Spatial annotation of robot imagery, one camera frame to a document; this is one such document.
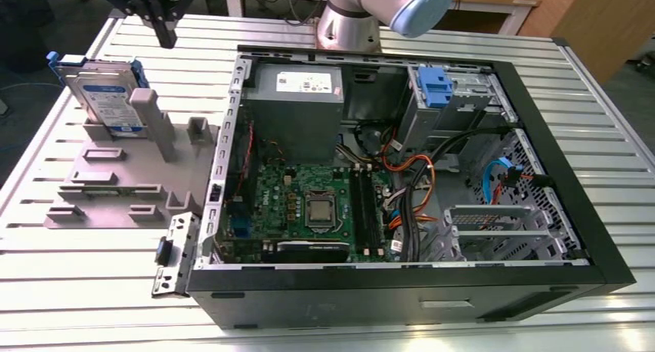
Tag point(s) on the hard disk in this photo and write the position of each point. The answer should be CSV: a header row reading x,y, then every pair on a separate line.
x,y
102,95

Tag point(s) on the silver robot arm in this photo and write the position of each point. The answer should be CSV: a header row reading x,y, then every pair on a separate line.
x,y
348,26

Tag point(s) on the metal disk bay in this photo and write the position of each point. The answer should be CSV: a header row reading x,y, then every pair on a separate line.
x,y
491,233

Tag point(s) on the grey power supply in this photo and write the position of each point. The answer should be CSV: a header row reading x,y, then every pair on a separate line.
x,y
296,125

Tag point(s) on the grey parts rack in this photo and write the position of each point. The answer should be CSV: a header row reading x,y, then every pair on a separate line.
x,y
128,168

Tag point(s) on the black case fan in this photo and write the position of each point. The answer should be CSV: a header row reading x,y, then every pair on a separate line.
x,y
240,175

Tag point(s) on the green RAM stick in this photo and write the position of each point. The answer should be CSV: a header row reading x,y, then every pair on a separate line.
x,y
102,193

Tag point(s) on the blue drive latch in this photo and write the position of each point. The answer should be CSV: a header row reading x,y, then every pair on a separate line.
x,y
435,87

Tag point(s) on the green motherboard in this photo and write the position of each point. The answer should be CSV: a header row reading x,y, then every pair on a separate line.
x,y
327,179

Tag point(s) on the CPU socket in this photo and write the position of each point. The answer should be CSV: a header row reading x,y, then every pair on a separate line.
x,y
322,194

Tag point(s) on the metal expansion slot retainer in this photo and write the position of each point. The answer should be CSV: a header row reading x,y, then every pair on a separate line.
x,y
184,229

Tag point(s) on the metal drive cage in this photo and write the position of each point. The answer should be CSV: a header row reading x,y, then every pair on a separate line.
x,y
445,125

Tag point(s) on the silver CPU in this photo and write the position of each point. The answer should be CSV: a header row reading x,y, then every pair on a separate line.
x,y
319,211

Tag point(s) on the black RAM slot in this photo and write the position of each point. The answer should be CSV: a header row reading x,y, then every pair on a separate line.
x,y
367,210
360,210

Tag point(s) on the black graphics card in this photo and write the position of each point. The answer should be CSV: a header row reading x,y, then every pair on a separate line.
x,y
312,250

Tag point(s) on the wooden cabinet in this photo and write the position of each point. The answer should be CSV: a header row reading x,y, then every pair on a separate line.
x,y
603,22

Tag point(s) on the black PC case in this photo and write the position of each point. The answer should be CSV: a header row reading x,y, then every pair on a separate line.
x,y
358,298

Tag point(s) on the black chair base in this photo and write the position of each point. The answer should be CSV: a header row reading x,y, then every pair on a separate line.
x,y
645,62

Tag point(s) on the white frame desk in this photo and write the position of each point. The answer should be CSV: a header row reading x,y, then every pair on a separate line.
x,y
232,7

